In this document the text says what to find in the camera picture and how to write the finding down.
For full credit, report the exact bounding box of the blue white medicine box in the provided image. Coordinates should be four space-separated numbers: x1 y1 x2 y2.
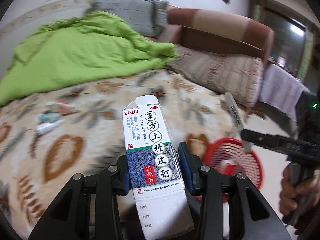
122 95 194 239

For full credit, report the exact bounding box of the long white barcode box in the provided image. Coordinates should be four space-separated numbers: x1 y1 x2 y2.
225 92 252 154

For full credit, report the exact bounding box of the teal white small tube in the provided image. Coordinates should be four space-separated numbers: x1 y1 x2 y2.
35 113 64 135

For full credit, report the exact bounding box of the right hand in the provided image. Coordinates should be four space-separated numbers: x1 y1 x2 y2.
279 166 319 215

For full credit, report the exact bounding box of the red plastic basket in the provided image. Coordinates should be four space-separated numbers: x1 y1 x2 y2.
202 138 264 189

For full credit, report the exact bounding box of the lavender cloth covered table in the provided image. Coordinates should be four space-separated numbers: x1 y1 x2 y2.
259 64 310 121

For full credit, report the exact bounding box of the leaf pattern bed blanket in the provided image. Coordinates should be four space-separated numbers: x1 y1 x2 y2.
1 69 238 239

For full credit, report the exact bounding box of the striped beige pillow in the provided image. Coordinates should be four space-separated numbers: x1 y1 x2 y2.
168 46 264 108

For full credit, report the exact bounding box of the dark glass cabinet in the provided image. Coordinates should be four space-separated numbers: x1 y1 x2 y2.
249 0 316 82

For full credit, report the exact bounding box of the brown sofa headboard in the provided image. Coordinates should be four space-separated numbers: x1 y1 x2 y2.
157 8 274 61

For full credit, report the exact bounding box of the green quilt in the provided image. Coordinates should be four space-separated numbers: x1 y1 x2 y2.
1 11 177 105

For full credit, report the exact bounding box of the grey quilted pillow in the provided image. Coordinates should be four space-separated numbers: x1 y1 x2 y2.
90 0 168 38

